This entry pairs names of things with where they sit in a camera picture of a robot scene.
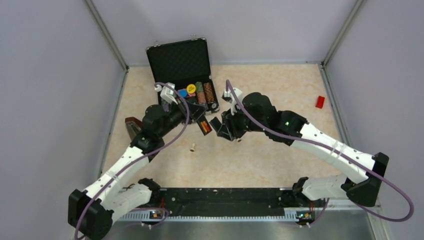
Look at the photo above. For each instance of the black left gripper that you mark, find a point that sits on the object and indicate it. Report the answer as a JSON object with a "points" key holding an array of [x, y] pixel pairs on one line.
{"points": [[195, 111]]}

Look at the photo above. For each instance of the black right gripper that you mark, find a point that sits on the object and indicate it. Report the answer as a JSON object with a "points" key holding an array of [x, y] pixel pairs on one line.
{"points": [[229, 129]]}

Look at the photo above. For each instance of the black remote with buttons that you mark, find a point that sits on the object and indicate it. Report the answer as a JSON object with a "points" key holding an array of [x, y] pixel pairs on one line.
{"points": [[199, 120]]}

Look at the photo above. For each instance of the orange battery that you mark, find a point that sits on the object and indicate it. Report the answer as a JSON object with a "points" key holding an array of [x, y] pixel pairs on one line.
{"points": [[202, 125]]}

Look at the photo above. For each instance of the red battery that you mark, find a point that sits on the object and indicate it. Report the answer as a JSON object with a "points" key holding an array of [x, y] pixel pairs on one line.
{"points": [[206, 126]]}

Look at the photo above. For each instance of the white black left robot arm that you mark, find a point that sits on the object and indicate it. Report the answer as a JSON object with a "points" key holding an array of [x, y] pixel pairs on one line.
{"points": [[94, 210]]}

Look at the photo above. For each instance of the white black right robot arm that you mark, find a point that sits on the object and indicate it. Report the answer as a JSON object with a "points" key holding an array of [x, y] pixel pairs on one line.
{"points": [[354, 183]]}

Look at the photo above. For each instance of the blue poker chip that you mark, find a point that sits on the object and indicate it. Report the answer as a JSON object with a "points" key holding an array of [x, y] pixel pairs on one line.
{"points": [[183, 93]]}

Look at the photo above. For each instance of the yellow poker chip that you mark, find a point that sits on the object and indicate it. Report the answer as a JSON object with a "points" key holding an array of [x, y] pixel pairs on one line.
{"points": [[191, 88]]}

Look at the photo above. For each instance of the cream chess pawn left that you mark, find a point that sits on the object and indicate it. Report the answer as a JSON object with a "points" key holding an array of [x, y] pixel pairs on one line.
{"points": [[193, 147]]}

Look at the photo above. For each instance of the black poker chip case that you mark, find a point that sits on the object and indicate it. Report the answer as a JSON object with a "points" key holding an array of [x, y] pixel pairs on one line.
{"points": [[183, 63]]}

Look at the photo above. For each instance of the brown wooden card holder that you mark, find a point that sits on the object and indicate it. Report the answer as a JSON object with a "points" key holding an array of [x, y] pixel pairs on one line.
{"points": [[133, 126]]}

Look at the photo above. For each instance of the red toy brick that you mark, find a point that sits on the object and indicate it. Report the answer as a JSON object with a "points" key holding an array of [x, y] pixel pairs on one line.
{"points": [[320, 102]]}

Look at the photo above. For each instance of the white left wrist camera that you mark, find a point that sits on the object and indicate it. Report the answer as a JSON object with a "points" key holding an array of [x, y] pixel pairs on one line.
{"points": [[166, 91]]}

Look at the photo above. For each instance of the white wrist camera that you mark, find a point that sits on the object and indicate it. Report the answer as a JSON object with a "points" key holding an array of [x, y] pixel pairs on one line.
{"points": [[166, 91], [230, 95]]}

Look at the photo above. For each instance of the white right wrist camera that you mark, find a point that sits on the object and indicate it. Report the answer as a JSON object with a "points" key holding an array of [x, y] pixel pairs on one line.
{"points": [[230, 95]]}

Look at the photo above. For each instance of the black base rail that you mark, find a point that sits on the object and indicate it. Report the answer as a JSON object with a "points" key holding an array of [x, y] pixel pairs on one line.
{"points": [[176, 204]]}

